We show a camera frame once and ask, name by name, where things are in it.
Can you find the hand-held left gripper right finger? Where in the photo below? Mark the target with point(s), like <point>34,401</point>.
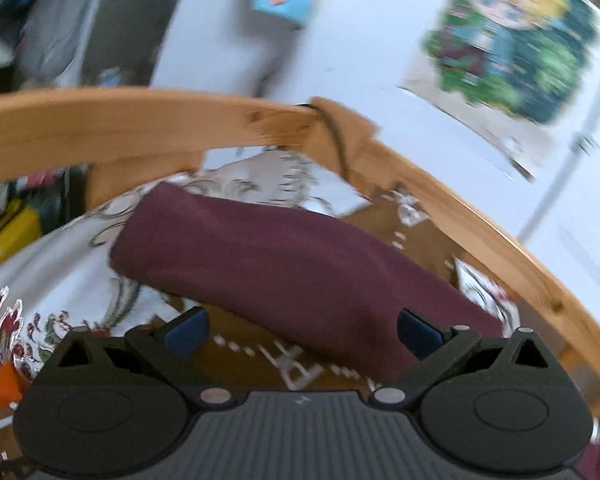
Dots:
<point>420,334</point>

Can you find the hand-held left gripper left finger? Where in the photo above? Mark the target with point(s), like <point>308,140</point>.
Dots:
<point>186,334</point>

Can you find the maroon shirt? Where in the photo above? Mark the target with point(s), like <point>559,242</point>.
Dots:
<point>290,270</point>

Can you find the brown printed blanket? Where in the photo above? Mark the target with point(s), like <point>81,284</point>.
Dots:
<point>230,332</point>

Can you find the white floral bed sheet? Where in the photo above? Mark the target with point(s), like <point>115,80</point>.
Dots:
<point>65,270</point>

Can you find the orange cloth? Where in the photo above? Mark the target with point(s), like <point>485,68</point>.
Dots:
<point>0,390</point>

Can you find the yellow case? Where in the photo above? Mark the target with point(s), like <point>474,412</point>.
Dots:
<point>5,235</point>

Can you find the dark grey panel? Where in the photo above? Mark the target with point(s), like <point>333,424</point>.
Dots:
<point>135,20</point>

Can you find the grey hanging cloth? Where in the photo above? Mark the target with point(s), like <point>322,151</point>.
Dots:
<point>55,30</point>

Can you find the white wall conduit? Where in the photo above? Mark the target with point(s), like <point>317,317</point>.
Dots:
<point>565,180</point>

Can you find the wooden bed frame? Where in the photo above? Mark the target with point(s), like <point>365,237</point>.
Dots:
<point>105,120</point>

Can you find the cartoon figure wall poster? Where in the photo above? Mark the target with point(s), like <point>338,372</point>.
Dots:
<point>510,45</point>

